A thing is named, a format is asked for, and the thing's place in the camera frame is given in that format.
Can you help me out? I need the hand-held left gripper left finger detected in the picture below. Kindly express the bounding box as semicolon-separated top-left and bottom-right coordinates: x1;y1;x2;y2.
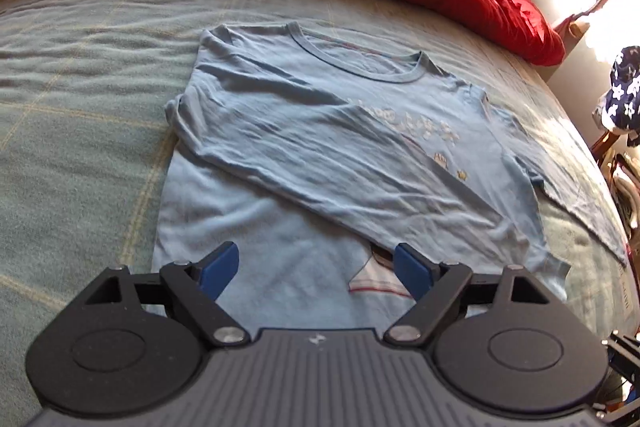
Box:
55;241;251;348

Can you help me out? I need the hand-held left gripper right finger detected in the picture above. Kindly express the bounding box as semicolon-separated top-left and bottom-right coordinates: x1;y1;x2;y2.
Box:
384;243;571;348

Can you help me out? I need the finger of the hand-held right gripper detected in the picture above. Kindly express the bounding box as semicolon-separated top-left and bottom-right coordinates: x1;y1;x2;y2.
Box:
606;330;640;385

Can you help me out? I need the light blue printed t-shirt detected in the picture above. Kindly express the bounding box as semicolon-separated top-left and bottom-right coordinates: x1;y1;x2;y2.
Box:
151;22;628;333

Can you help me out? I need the navy star print cloth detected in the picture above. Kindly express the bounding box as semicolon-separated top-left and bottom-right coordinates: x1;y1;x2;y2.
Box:
592;46;640;135

